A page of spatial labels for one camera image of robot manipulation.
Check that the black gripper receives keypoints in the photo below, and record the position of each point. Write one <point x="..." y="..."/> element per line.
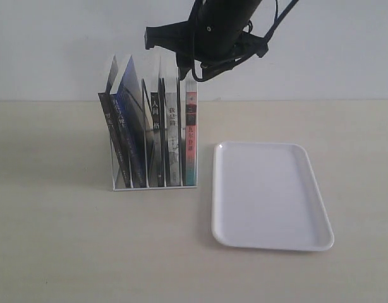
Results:
<point x="216" y="47"/>

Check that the grey white spine book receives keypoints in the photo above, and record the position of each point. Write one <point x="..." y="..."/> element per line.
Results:
<point x="171" y="98"/>

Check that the black spine book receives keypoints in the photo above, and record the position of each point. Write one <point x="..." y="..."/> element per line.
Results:
<point x="156" y="121"/>

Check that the clear acrylic book rack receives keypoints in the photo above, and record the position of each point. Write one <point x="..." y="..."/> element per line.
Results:
<point x="148" y="141"/>

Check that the dark brown spine book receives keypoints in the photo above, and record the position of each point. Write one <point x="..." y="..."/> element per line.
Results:
<point x="111" y="118"/>

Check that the pink teal spine book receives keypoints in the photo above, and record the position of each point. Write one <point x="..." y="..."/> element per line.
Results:
<point x="191" y="131"/>

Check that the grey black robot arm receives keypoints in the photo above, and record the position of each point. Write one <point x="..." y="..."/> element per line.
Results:
<point x="235" y="14"/>

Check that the blue moon cover book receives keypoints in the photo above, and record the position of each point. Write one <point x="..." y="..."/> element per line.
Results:
<point x="125" y="92"/>

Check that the white plastic tray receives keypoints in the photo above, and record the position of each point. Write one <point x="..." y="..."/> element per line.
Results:
<point x="266" y="196"/>

